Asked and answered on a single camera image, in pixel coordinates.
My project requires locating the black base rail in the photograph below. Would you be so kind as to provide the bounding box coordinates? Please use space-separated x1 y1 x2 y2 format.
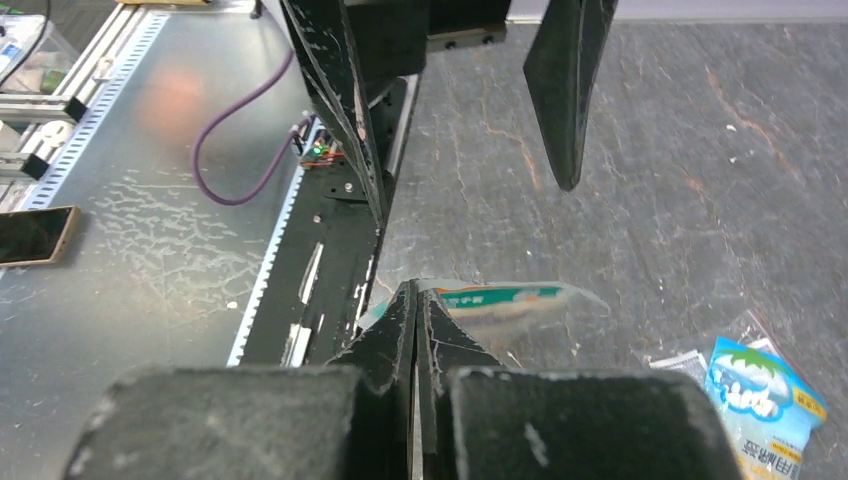
228 76 422 369

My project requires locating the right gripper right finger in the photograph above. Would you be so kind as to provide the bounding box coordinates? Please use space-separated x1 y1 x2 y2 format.
417 290 740 479

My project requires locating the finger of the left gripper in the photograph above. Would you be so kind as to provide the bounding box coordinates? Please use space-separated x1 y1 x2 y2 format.
523 0 618 191
281 0 428 225

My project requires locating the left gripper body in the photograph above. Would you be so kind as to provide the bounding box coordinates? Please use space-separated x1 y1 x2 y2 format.
427 0 512 53

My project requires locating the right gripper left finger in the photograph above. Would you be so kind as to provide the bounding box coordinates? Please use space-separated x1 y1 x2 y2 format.
62 281 418 479

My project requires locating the smartphone on bench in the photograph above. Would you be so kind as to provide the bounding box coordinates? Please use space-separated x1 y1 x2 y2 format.
1 206 82 268

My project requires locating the blue cotton ball bag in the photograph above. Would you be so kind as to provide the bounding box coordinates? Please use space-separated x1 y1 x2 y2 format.
704 337 828 480

